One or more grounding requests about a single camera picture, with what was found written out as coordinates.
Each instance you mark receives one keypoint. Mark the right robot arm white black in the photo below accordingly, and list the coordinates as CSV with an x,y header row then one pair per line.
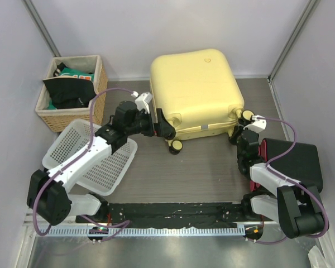
x,y
285,179

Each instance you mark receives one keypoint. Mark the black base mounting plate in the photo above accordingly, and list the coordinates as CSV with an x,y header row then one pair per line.
x,y
179,215

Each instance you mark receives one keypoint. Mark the green printed garment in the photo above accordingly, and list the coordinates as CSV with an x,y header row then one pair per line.
x,y
77,74

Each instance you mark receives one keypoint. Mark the white slotted cable duct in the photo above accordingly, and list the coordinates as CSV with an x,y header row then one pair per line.
x,y
80,231

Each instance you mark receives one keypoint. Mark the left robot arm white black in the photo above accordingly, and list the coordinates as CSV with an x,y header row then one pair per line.
x,y
49,191

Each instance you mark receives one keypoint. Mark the black garment in basket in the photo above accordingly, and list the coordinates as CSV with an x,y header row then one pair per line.
x,y
68,92

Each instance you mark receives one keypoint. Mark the black storage box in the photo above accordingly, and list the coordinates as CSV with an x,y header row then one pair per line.
x,y
301,163

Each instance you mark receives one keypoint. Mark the yellow hard-shell suitcase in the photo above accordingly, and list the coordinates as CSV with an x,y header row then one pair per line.
x,y
197,93

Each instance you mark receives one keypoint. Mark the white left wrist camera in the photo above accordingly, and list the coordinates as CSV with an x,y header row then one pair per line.
x,y
142,101

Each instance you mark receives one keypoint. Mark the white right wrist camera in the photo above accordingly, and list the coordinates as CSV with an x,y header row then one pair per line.
x,y
258,124

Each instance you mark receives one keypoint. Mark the white perforated plastic basket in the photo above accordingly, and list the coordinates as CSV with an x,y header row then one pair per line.
x,y
104,175

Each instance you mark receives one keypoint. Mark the crumpled white plastic sheet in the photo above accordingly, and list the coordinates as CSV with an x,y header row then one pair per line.
x,y
317,259

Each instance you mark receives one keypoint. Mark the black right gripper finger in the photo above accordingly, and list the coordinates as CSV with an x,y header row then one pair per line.
x,y
243,122
235,135

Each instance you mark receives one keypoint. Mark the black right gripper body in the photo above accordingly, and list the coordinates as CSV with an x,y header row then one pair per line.
x,y
240,155

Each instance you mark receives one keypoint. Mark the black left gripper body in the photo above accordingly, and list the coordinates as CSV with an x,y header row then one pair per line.
x,y
147,126

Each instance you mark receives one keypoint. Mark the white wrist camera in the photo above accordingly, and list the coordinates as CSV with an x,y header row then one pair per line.
x,y
142,101
258,124

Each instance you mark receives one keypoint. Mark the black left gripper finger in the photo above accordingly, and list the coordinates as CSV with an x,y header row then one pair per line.
x,y
161,120
165,130

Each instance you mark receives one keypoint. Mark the aluminium rail frame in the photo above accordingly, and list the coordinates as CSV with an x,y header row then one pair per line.
x,y
30,217

